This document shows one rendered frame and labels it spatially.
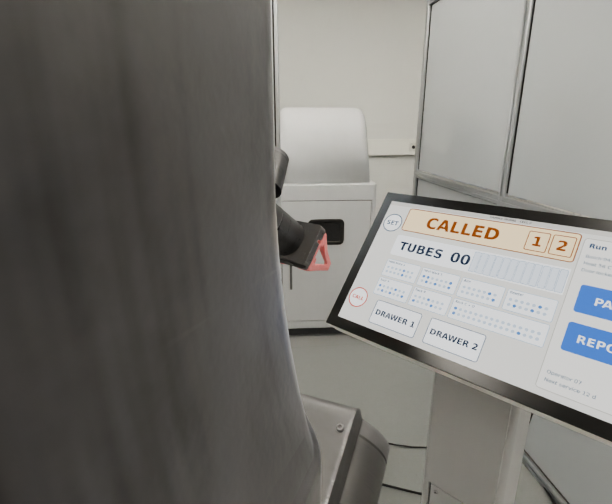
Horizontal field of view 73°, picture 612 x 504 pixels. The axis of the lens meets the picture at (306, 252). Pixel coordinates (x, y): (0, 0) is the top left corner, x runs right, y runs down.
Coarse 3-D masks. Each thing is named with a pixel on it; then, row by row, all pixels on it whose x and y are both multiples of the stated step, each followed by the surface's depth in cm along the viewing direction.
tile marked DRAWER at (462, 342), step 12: (432, 324) 70; (444, 324) 69; (432, 336) 69; (444, 336) 68; (456, 336) 67; (468, 336) 66; (480, 336) 65; (444, 348) 67; (456, 348) 66; (468, 348) 65; (480, 348) 64; (468, 360) 64
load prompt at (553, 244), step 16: (416, 224) 81; (432, 224) 79; (448, 224) 77; (464, 224) 75; (480, 224) 74; (496, 224) 72; (512, 224) 71; (464, 240) 74; (480, 240) 72; (496, 240) 71; (512, 240) 69; (528, 240) 68; (544, 240) 66; (560, 240) 65; (576, 240) 64; (544, 256) 65; (560, 256) 64
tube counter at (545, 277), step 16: (464, 256) 73; (480, 256) 71; (496, 256) 69; (480, 272) 70; (496, 272) 68; (512, 272) 67; (528, 272) 66; (544, 272) 64; (560, 272) 63; (544, 288) 63; (560, 288) 62
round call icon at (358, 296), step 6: (354, 288) 82; (360, 288) 81; (366, 288) 80; (354, 294) 81; (360, 294) 80; (366, 294) 80; (348, 300) 81; (354, 300) 81; (360, 300) 80; (366, 300) 79; (354, 306) 80; (360, 306) 79
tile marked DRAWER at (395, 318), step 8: (376, 304) 78; (384, 304) 77; (392, 304) 76; (376, 312) 77; (384, 312) 76; (392, 312) 75; (400, 312) 74; (408, 312) 73; (416, 312) 73; (368, 320) 77; (376, 320) 76; (384, 320) 75; (392, 320) 74; (400, 320) 74; (408, 320) 73; (416, 320) 72; (392, 328) 74; (400, 328) 73; (408, 328) 72; (416, 328) 71; (408, 336) 71
